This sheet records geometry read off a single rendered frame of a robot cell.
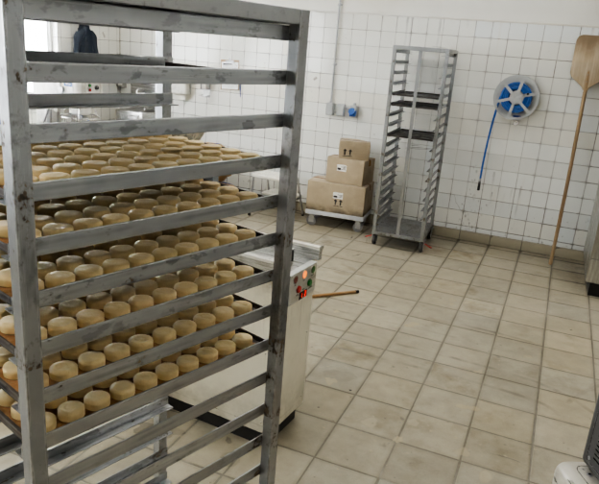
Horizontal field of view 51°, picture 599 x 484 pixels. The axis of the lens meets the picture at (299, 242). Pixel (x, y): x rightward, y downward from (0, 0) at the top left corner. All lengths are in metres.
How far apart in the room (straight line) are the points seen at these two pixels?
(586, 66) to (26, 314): 5.62
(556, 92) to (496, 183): 0.98
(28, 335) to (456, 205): 5.68
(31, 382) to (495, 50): 5.64
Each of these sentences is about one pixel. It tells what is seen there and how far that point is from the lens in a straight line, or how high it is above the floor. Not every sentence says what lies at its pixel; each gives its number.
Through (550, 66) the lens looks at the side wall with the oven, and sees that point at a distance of 6.27.
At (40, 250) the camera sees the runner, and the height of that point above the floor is 1.41.
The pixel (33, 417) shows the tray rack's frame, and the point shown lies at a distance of 1.16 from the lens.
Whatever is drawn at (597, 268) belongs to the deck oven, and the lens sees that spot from 5.49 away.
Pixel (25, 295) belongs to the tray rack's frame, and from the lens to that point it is 1.06.
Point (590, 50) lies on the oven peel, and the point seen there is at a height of 1.90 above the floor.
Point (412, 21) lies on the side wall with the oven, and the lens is 6.45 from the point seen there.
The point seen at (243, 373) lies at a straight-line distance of 2.83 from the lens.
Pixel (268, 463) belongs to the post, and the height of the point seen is 0.73.
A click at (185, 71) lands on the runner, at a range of 1.19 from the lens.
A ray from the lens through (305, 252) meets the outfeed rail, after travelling 2.82.
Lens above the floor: 1.75
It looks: 17 degrees down
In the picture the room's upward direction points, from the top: 5 degrees clockwise
